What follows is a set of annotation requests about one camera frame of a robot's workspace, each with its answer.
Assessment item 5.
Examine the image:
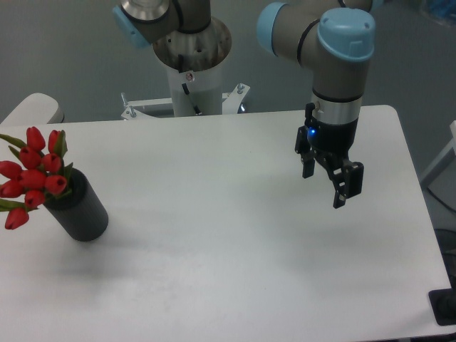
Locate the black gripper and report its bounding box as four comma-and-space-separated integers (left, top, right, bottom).
294, 103, 364, 209

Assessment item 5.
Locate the red tulip bouquet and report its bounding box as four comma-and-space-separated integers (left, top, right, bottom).
1, 127, 73, 230

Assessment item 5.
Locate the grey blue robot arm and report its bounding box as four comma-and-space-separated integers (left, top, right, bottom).
113, 1, 380, 208

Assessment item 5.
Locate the dark grey ribbed vase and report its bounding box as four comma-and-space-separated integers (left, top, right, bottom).
44, 169, 108, 242

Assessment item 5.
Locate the white chair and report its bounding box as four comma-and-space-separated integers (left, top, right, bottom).
1, 93, 65, 127

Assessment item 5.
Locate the white side table frame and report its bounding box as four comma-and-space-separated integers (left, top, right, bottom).
419, 121, 455, 189

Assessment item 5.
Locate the black pedestal cable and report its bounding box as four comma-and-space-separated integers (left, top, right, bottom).
181, 82, 203, 116

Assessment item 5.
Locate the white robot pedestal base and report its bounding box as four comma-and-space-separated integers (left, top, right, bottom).
120, 17, 251, 120

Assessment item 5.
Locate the black cable grommet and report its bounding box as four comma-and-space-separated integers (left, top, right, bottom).
428, 289, 455, 326

